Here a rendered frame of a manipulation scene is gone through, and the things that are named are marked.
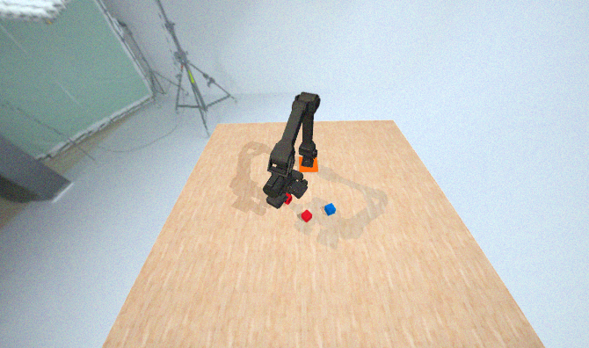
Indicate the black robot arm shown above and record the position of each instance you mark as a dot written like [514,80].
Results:
[283,154]

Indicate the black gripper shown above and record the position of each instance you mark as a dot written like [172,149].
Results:
[278,202]

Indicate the blue cube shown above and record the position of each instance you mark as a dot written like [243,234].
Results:
[330,209]

